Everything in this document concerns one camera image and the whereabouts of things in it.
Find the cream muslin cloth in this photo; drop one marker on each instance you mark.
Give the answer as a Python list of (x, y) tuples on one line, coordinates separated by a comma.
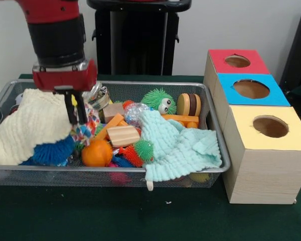
[(27, 130)]

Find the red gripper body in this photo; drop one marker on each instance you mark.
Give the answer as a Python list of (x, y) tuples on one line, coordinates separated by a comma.
[(62, 79)]

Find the green and orange spiky caterpillar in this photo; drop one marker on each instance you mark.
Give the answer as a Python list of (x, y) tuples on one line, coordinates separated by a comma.
[(143, 149)]

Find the clear glitter ball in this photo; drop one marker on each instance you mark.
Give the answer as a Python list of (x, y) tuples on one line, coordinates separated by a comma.
[(135, 113)]

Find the wooden box with three holes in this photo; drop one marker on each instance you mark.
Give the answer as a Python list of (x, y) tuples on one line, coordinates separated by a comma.
[(266, 175)]

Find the clear mesh bin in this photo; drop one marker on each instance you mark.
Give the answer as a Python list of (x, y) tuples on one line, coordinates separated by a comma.
[(27, 177)]

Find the wooden striped burger toy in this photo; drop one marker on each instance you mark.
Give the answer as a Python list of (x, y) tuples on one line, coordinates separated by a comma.
[(189, 104)]

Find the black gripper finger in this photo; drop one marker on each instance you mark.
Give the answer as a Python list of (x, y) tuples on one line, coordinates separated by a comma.
[(70, 110), (80, 108)]

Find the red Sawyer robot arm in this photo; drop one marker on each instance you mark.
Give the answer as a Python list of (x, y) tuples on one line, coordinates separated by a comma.
[(55, 32)]

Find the mint green muslin cloth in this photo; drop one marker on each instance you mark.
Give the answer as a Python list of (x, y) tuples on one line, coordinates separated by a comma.
[(180, 150)]

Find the ridged wooden block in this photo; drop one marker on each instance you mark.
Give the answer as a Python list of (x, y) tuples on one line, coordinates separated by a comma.
[(123, 135)]

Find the small orange basketball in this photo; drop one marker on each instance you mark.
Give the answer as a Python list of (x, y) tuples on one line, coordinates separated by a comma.
[(96, 153)]

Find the green spiky ball with eyes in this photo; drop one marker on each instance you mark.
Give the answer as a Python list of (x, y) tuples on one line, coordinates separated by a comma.
[(153, 100)]

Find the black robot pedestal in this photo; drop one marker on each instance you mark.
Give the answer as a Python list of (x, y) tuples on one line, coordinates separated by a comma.
[(140, 37)]

